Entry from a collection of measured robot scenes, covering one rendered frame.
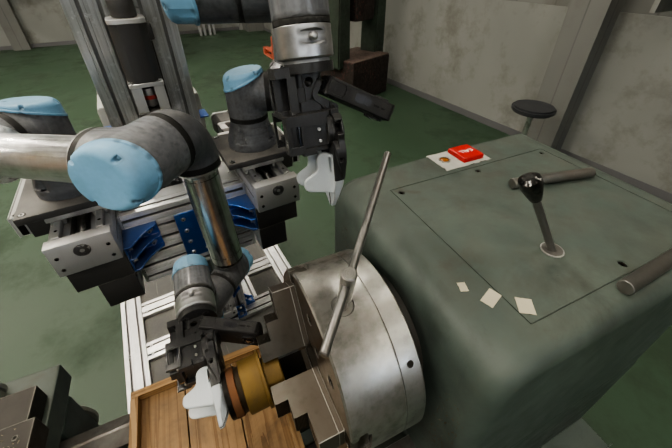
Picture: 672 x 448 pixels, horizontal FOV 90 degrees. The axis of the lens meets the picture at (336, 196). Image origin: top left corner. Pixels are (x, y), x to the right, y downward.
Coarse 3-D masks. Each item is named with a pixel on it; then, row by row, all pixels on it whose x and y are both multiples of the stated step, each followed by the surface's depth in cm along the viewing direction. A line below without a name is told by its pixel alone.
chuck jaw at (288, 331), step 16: (272, 288) 57; (288, 288) 55; (272, 304) 58; (288, 304) 55; (272, 320) 55; (288, 320) 55; (272, 336) 54; (288, 336) 55; (304, 336) 56; (272, 352) 54; (288, 352) 55
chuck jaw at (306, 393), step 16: (288, 384) 53; (304, 384) 52; (320, 384) 52; (288, 400) 50; (304, 400) 50; (320, 400) 50; (304, 416) 49; (320, 416) 48; (336, 416) 48; (320, 432) 47; (336, 432) 47
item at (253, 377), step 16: (256, 352) 55; (240, 368) 53; (256, 368) 53; (272, 368) 54; (224, 384) 51; (240, 384) 52; (256, 384) 51; (272, 384) 53; (240, 400) 51; (256, 400) 51; (272, 400) 52; (240, 416) 51
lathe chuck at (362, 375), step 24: (312, 264) 58; (336, 264) 56; (312, 288) 51; (336, 288) 51; (360, 288) 51; (312, 312) 48; (360, 312) 48; (312, 336) 52; (336, 336) 46; (360, 336) 47; (384, 336) 47; (336, 360) 45; (360, 360) 45; (384, 360) 46; (336, 384) 45; (360, 384) 45; (384, 384) 46; (336, 408) 49; (360, 408) 44; (384, 408) 46; (360, 432) 45; (384, 432) 48
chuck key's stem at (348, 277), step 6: (342, 270) 43; (348, 270) 43; (354, 270) 43; (342, 276) 43; (348, 276) 43; (354, 276) 43; (342, 282) 43; (348, 282) 42; (354, 282) 43; (354, 288) 45; (348, 294) 45; (348, 300) 46
